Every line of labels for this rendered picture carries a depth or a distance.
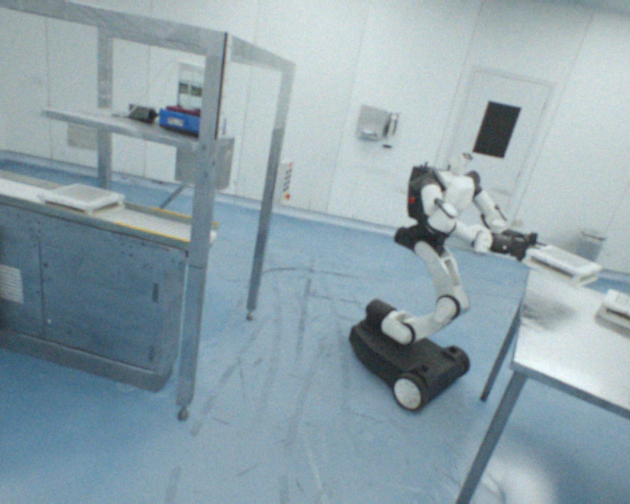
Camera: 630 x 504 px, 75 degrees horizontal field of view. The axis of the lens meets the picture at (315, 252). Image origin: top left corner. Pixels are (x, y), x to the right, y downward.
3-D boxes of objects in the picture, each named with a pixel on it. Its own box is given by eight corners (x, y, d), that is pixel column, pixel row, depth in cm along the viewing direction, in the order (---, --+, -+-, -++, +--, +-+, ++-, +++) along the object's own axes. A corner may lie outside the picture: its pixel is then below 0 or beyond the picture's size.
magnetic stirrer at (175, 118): (226, 135, 178) (229, 114, 175) (205, 139, 159) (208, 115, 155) (183, 126, 180) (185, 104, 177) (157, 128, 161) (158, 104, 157)
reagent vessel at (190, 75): (220, 113, 172) (225, 64, 165) (204, 113, 158) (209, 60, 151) (186, 105, 173) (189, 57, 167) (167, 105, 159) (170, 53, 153)
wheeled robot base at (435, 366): (334, 349, 265) (345, 304, 253) (381, 328, 302) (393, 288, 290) (418, 410, 226) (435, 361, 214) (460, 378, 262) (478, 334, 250)
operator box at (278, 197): (287, 200, 266) (294, 160, 257) (280, 206, 250) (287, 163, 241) (278, 198, 267) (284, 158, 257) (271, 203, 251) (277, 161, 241)
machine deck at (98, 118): (234, 145, 182) (235, 136, 181) (196, 155, 147) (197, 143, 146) (106, 116, 189) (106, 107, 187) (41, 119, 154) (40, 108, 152)
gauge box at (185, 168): (229, 187, 189) (234, 143, 182) (220, 191, 180) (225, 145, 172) (185, 176, 192) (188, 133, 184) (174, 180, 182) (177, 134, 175)
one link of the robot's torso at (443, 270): (440, 323, 229) (407, 247, 237) (454, 316, 241) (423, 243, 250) (463, 316, 218) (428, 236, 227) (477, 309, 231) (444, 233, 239)
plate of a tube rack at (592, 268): (601, 270, 188) (603, 266, 187) (580, 277, 173) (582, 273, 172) (548, 248, 205) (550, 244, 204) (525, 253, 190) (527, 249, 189)
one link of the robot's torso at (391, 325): (379, 332, 258) (384, 314, 254) (396, 324, 272) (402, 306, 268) (406, 349, 246) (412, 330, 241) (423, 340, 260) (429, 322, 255)
